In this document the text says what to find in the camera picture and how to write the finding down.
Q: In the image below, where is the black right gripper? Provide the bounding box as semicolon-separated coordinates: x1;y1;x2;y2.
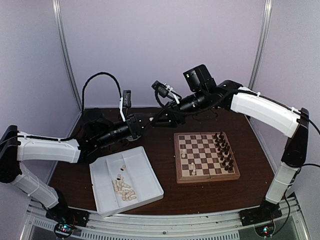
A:
151;88;210;128

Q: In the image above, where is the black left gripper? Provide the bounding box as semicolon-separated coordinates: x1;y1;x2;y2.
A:
95;113;158;149

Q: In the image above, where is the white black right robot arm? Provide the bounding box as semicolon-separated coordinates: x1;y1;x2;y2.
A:
160;64;309;221

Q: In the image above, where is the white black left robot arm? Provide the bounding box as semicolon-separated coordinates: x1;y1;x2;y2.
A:
0;114;164;222

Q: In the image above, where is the wooden chess board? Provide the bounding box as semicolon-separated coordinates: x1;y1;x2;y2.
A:
173;131;241;184

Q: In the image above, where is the row of dark chess pieces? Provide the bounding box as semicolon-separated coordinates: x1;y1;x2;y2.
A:
213;132;235;174

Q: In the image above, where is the pile of white chess pieces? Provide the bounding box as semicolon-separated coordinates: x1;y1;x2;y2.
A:
112;174;137;202

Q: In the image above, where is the white compartment tray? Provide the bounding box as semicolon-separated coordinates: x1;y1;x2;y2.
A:
89;146;164;218

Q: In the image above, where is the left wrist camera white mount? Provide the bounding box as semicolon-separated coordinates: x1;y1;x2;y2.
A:
119;90;132;122

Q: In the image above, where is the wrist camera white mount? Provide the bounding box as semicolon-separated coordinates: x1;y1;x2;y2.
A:
119;90;132;122
151;80;182;104

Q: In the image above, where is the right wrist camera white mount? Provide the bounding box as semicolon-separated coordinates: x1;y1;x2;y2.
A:
151;80;182;104

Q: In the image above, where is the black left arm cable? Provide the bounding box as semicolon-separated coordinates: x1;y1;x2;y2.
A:
57;71;123;141

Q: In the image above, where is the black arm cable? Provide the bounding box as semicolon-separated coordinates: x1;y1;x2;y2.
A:
57;71;123;141
282;117;320;221

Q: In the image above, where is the right aluminium corner post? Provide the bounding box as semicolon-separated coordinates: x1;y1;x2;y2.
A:
248;0;273;90

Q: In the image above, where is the aluminium corner post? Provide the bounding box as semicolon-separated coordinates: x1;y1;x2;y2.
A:
52;0;82;111
248;0;273;90

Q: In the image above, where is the aluminium front frame rail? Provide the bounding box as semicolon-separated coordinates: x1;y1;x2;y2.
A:
19;192;308;240

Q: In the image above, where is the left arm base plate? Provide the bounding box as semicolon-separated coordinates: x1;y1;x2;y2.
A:
45;208;90;227

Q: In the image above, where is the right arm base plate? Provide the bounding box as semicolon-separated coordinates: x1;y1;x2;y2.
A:
239;206;283;227

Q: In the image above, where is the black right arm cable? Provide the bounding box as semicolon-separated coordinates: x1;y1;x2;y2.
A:
282;117;320;221

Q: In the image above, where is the left aluminium corner post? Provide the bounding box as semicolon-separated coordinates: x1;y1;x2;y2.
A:
52;0;82;111

